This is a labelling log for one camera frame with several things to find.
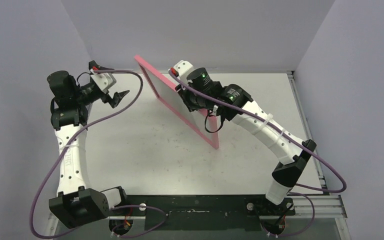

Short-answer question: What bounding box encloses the pink wooden picture frame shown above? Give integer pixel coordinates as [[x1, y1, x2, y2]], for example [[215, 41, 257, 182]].
[[133, 54, 220, 150]]

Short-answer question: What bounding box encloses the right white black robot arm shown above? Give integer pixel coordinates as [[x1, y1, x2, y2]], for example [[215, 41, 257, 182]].
[[169, 67, 317, 215]]

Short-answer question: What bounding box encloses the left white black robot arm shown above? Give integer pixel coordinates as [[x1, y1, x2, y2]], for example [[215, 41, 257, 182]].
[[47, 70, 129, 229]]

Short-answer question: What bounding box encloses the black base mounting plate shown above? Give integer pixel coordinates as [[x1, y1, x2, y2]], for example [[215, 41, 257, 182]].
[[108, 194, 296, 235]]

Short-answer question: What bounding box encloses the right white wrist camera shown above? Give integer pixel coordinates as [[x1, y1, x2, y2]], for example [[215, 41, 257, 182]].
[[168, 60, 195, 79]]

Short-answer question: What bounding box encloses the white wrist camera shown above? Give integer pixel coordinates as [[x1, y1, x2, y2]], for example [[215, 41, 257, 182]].
[[88, 60, 117, 94], [168, 60, 195, 79]]

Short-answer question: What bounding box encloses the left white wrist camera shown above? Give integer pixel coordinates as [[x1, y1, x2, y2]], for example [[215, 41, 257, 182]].
[[88, 60, 117, 94]]

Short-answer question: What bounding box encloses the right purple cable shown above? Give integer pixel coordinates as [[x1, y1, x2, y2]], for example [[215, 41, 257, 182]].
[[168, 69, 348, 239]]

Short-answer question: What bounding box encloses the purple cable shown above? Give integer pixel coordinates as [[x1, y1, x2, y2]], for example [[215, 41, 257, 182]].
[[168, 69, 348, 239], [28, 68, 169, 240]]

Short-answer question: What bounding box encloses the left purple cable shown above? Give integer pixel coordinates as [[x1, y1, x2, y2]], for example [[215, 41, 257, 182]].
[[28, 68, 169, 240]]

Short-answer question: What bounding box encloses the aluminium front rail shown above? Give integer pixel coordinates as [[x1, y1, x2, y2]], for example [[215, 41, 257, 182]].
[[48, 195, 348, 220]]

